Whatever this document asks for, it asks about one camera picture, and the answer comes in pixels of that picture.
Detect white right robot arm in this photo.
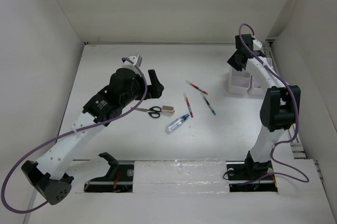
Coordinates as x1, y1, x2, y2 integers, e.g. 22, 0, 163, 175
227, 34, 301, 181

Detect green gel pen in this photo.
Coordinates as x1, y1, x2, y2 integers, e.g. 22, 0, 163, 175
200, 93, 216, 115

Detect black handled scissors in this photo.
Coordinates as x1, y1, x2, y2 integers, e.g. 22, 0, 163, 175
136, 106, 162, 119

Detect clear glue bottle blue cap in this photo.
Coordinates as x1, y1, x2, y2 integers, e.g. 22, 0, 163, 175
166, 114, 190, 134

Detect red gel pen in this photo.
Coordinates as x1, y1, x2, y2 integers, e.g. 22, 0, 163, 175
185, 80, 208, 95
183, 93, 194, 118

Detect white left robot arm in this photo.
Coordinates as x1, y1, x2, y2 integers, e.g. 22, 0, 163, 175
21, 68, 164, 205

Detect beige eraser block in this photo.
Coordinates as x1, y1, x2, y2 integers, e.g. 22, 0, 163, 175
161, 105, 175, 114

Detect white divided organizer left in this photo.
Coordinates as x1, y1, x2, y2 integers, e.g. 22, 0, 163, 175
227, 67, 251, 96

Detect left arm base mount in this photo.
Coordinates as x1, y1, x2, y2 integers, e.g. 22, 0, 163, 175
84, 152, 135, 193

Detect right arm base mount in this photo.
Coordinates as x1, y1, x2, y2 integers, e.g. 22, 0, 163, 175
223, 161, 278, 193

